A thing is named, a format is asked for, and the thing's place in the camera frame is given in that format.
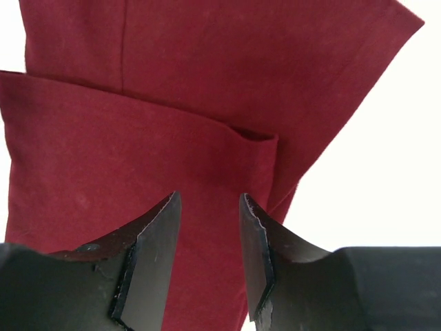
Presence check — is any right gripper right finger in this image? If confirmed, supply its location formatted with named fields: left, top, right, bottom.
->
left=239, top=194, right=440, bottom=330

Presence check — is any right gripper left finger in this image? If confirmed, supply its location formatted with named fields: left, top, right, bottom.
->
left=1, top=192, right=181, bottom=331

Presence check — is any dark red t-shirt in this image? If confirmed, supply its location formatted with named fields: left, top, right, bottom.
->
left=1, top=1, right=423, bottom=330

